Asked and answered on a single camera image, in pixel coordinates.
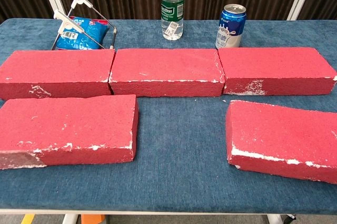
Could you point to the blue table cloth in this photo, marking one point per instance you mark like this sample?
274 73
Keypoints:
168 181

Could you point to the clear green-label water bottle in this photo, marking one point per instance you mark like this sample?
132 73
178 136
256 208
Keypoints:
172 10

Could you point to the blue white drink can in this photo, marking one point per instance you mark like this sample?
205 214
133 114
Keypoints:
230 29

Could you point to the blue snack bag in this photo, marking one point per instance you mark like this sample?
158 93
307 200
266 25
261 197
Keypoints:
84 37

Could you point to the small orange floor item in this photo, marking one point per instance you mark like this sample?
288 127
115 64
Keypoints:
92 219

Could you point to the white table leg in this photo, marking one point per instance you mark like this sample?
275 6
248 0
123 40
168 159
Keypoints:
70 219
275 219

